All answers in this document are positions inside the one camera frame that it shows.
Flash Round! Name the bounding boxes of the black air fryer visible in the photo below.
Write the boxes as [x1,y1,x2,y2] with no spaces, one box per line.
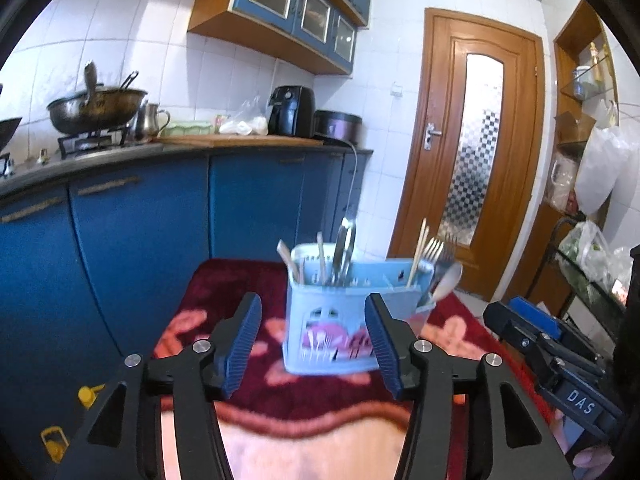
[268,86,316,139]

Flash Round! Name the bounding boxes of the blue wall cabinet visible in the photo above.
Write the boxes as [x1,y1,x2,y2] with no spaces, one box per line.
[188,0,371,76]

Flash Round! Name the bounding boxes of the blue base cabinets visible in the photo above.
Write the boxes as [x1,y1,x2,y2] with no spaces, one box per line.
[1,145,369,478]

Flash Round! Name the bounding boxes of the wooden shelf unit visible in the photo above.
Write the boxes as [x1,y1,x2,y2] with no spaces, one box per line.
[506,0,618,314]

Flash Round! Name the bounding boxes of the beige plastic fork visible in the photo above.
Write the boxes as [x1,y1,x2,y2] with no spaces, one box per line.
[277,240,299,283]

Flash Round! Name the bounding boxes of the white plastic bag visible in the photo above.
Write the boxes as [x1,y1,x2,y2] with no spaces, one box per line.
[574,126,634,216]

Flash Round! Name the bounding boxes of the gas stove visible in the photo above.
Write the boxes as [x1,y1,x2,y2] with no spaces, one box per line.
[56,127,127,159]

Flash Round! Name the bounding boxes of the steel fork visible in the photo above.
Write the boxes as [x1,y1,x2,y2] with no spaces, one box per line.
[421,236,445,266]
[338,218,357,285]
[434,233,457,282]

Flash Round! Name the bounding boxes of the steel knife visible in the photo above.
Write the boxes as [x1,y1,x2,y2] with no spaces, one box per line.
[331,218,350,286]

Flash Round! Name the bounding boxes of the person's right hand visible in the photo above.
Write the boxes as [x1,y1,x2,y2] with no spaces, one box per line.
[549,406,618,470]

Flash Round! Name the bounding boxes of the wooden door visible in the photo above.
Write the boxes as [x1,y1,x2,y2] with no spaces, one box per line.
[390,8,544,300]

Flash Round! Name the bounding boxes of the large steel wok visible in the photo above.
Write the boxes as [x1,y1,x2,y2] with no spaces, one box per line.
[47,62,146,136]

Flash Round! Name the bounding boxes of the beige plastic spoon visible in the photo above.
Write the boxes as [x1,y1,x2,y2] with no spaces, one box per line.
[430,261,463,304]

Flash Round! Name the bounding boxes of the light blue chopstick box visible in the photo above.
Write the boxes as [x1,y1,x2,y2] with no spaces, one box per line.
[282,243,435,376]

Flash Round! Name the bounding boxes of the yellow oil bottle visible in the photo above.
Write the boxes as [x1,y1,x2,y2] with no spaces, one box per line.
[77,384,105,410]

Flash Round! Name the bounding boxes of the white power cord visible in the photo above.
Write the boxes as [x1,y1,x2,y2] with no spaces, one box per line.
[314,131,359,221]

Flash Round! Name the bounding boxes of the door handle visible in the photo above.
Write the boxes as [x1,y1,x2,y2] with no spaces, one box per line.
[423,122,442,151]

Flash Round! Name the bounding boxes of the steel kettle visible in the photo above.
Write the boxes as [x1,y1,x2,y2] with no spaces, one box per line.
[131,101,171,142]

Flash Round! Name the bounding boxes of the black wire rack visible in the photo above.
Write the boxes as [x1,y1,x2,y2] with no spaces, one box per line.
[525,217,626,344]

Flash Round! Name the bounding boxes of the red floral blanket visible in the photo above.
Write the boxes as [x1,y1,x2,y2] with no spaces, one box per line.
[152,257,557,480]

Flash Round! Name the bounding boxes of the beige chopstick slanted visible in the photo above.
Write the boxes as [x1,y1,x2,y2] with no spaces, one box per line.
[317,231,328,286]

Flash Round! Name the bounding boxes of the yellow bottle lower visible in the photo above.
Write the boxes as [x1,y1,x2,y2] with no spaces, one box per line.
[40,426,70,464]

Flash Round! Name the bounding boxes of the dark rice cooker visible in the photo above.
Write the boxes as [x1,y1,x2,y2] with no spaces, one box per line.
[312,110,363,144]

